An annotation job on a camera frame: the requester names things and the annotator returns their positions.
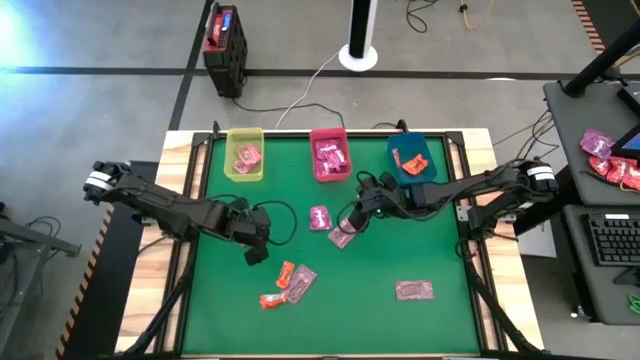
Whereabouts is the white floor cable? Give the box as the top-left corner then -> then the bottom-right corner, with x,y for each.
274,49 -> 342,130

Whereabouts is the grey metal stand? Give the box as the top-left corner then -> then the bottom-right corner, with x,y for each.
0,199 -> 82,351

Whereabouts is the green table mat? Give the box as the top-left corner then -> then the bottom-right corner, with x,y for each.
182,137 -> 481,356

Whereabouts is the red flat pack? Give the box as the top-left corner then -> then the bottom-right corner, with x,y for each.
204,12 -> 225,53

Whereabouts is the black keyboard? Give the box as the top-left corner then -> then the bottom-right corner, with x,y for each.
588,214 -> 640,267

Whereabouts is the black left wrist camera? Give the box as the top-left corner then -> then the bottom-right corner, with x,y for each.
244,247 -> 270,267

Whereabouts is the black floor cable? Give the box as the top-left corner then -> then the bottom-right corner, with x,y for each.
231,96 -> 347,129

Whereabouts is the grey side desk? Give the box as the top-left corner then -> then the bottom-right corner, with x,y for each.
543,79 -> 640,326

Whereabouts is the black metal table frame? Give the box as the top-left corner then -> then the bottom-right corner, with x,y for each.
114,119 -> 546,359

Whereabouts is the red plastic bin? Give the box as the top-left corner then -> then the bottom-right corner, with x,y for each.
308,126 -> 353,184

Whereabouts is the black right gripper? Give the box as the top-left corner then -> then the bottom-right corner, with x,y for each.
347,172 -> 401,236

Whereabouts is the yellow plastic bin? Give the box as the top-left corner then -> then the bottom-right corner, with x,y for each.
223,127 -> 265,184

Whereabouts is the red candy bag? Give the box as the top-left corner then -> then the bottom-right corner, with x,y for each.
607,158 -> 632,185
588,155 -> 612,177
622,167 -> 640,193

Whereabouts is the purple candy bag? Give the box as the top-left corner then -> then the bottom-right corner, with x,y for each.
579,128 -> 616,160

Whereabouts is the black coiled cable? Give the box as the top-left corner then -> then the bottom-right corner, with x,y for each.
404,0 -> 442,35

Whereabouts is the black platform with striped edge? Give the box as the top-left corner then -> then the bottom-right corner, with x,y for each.
54,159 -> 161,360

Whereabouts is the black desk device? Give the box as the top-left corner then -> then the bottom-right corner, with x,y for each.
617,82 -> 640,119

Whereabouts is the blue plastic bin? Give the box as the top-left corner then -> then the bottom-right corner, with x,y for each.
386,131 -> 439,188

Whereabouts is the white black pole stand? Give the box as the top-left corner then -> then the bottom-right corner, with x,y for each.
338,0 -> 379,73

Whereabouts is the black slanted pole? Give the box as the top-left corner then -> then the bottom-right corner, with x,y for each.
563,19 -> 640,99

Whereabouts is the blue screen tablet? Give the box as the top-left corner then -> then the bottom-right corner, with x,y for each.
610,122 -> 640,160

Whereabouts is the yellow cord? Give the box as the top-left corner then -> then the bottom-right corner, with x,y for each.
458,0 -> 497,32

